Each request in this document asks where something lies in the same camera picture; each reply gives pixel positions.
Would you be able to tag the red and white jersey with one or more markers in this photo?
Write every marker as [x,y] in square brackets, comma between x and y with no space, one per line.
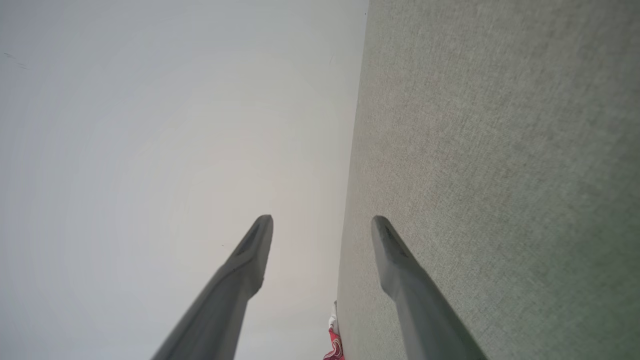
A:
[335,345]

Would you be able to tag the grey fabric sofa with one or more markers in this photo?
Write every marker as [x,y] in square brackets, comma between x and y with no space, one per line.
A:
[500,175]

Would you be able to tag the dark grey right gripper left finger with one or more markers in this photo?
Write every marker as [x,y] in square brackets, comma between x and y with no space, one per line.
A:
[235,295]

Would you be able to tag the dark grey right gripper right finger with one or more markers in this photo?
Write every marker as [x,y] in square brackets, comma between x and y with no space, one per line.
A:
[415,300]

